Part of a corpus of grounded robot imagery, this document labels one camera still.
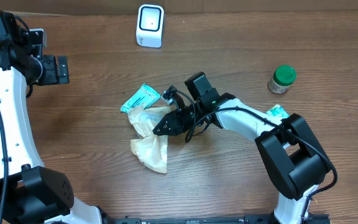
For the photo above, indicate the teal wet wipes pack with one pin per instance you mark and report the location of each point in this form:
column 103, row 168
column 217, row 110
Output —
column 145, row 97

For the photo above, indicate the beige paper pouch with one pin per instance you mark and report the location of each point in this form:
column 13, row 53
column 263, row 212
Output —
column 150, row 148

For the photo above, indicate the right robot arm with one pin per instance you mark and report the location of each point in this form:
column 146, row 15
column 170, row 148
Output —
column 295, row 161

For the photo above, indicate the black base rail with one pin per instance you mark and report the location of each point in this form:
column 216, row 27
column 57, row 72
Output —
column 247, row 219

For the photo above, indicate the green lid jar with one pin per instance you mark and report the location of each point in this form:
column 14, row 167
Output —
column 282, row 78

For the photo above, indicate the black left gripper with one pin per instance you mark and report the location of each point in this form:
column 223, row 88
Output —
column 53, row 76

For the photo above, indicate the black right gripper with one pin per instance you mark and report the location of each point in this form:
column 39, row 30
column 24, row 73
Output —
column 175, row 122

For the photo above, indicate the green Kleenex tissue pack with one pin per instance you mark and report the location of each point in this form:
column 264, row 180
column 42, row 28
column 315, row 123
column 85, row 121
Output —
column 277, row 111

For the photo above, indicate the white barcode scanner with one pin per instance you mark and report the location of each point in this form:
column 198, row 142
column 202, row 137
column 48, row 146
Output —
column 149, row 27

